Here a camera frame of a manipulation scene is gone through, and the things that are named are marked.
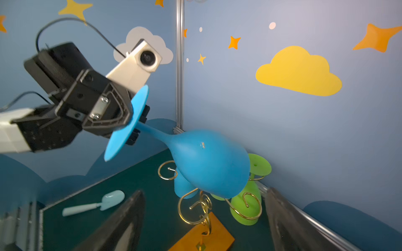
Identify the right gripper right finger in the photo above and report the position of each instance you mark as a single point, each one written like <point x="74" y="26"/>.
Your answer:
<point x="290" y="230"/>

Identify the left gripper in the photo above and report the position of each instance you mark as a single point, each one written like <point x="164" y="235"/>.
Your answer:
<point x="59" y="94"/>

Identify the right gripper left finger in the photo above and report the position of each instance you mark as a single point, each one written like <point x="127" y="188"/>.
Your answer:
<point x="122" y="230"/>

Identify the blue wine glass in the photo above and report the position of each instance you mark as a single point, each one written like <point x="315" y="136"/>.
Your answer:
<point x="181" y="185"/>
<point x="207" y="159"/>

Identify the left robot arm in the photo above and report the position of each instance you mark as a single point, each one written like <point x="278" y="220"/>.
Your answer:
<point x="12" y="140"/>

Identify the left green wine glass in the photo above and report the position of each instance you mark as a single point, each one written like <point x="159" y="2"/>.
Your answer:
<point x="259" y="168"/>

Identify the orange wooden rack base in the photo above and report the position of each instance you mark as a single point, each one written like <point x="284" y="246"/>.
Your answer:
<point x="219" y="238"/>

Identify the light blue toy spatula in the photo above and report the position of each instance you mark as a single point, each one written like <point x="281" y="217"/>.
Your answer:
<point x="108" y="201"/>

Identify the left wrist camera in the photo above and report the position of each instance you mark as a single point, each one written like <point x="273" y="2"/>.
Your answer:
<point x="134" y="70"/>

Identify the gold wire glass rack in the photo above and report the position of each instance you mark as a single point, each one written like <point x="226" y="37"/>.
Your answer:
<point x="206" y="203"/>

